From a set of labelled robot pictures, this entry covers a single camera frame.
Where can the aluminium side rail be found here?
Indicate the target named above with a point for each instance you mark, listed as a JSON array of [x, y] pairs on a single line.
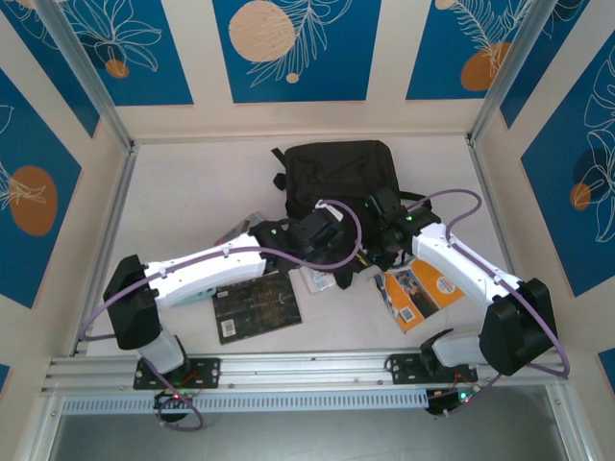
[[118, 192], [486, 192]]

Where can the orange book with photo cover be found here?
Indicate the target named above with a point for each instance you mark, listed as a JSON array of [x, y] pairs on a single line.
[[423, 293]]

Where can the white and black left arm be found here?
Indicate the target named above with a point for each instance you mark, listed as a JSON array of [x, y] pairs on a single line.
[[206, 269]]

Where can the white and blue supply pack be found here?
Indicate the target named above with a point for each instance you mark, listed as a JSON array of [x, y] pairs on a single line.
[[319, 279]]

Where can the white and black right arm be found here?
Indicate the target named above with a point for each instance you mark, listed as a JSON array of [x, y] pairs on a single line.
[[456, 259]]

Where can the grey case with pen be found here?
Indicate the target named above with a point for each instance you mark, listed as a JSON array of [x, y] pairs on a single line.
[[242, 225]]

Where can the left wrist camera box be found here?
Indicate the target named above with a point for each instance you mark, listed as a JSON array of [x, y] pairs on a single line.
[[329, 209]]

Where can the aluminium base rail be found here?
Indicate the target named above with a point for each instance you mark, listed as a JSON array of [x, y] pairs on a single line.
[[307, 370]]

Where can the mint green pencil case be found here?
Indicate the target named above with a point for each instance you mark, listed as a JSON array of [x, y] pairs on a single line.
[[199, 297]]

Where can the black book with gold print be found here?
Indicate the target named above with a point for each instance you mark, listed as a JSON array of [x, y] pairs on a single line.
[[257, 307]]

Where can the aluminium frame post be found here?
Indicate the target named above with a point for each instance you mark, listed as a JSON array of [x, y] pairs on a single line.
[[511, 72], [86, 72]]

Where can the black fabric backpack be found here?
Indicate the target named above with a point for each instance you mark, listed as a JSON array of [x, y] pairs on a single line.
[[336, 168]]

